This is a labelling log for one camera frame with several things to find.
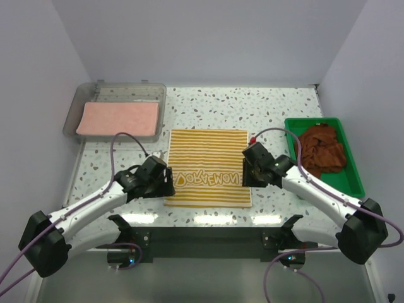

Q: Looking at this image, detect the yellow white striped towel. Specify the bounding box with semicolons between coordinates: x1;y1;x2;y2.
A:
165;129;252;208

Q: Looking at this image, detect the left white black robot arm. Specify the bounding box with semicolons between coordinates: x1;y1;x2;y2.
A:
18;155;175;278

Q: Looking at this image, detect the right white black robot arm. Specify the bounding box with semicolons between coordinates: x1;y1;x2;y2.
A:
242;142;388;264

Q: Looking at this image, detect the folded pink towel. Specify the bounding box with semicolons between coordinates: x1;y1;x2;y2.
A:
76;102;159;136

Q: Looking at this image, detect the brown crumpled towel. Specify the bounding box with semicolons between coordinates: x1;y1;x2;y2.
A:
299;123;347;178

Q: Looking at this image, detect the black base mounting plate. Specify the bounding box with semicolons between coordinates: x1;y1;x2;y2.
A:
101;215;318;265

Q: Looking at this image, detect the clear grey plastic bin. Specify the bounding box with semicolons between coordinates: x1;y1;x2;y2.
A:
62;80;167;143

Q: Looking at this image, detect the green plastic tray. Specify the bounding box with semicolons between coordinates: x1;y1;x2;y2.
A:
285;117;365;198

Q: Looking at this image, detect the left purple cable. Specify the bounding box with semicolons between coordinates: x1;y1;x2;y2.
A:
0;132;165;290

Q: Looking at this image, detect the aluminium rail frame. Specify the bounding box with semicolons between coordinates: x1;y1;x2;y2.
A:
25;201;379;303

